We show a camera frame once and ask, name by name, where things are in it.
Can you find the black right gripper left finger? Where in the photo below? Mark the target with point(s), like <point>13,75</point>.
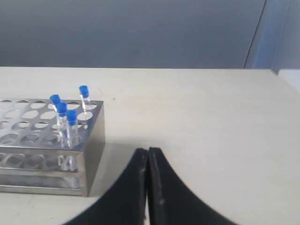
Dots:
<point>124,202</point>

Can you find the stainless steel test tube rack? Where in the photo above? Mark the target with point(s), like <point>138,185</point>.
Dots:
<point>35,157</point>

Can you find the blue-capped clear tube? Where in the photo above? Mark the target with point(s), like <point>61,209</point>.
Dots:
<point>72,139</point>
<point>62,122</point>
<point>55,99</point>

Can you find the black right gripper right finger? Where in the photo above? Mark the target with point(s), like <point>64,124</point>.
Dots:
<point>170,201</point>

